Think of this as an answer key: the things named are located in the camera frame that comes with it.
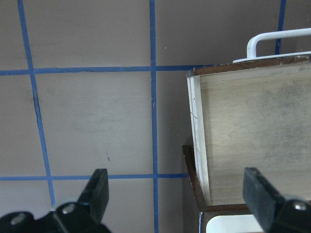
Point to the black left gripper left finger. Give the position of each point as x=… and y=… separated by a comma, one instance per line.
x=95, y=196

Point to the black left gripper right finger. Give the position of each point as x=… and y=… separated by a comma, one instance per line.
x=261, y=197

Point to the light wooden drawer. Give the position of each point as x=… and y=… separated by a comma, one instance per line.
x=252, y=114

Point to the white plastic tray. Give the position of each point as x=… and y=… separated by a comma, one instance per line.
x=233, y=224

